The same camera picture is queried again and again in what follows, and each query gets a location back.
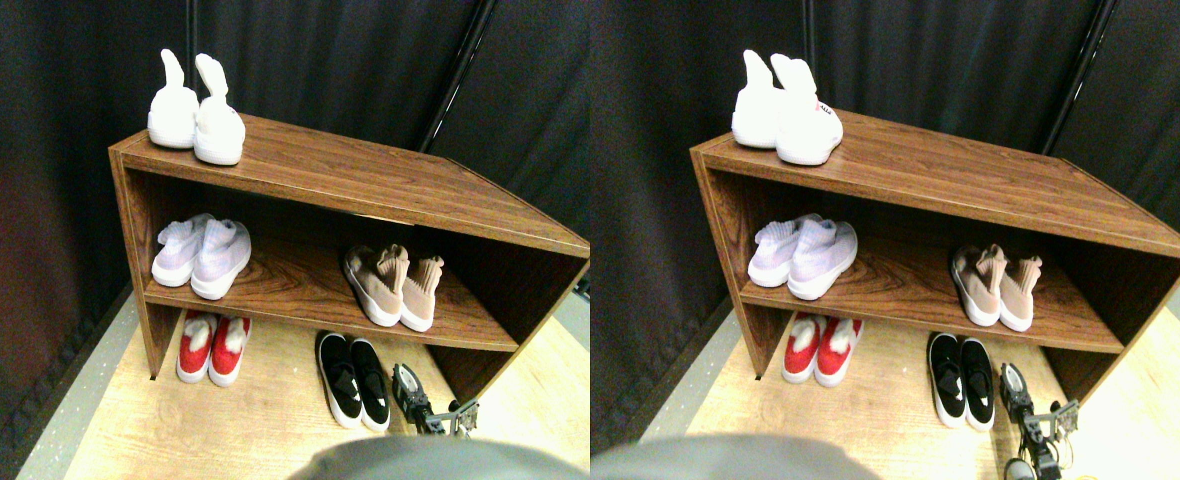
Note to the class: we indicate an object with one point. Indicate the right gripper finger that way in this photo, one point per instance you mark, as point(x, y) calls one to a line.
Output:
point(412, 392)
point(1016, 392)

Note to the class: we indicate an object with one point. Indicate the black shoe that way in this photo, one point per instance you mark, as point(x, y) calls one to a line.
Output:
point(978, 388)
point(373, 388)
point(340, 385)
point(947, 385)

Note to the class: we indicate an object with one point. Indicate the beige shoe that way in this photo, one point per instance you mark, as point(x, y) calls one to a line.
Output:
point(978, 290)
point(378, 290)
point(422, 298)
point(1020, 298)

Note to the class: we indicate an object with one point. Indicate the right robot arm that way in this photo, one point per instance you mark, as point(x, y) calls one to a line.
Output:
point(1035, 462)

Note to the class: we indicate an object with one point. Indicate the brown shoe rack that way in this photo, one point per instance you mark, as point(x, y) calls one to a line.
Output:
point(370, 180)
point(950, 180)

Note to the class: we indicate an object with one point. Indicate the lilac shoe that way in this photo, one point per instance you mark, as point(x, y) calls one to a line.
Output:
point(176, 260)
point(772, 262)
point(222, 262)
point(822, 262)

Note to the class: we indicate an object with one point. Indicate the white shoe with red mark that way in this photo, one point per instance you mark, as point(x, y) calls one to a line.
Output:
point(220, 135)
point(808, 135)

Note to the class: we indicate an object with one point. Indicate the black curtain stand pole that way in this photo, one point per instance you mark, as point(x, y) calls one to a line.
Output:
point(1078, 70)
point(809, 30)
point(460, 70)
point(191, 30)

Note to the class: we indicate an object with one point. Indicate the black bracket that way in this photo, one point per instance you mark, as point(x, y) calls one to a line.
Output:
point(462, 412)

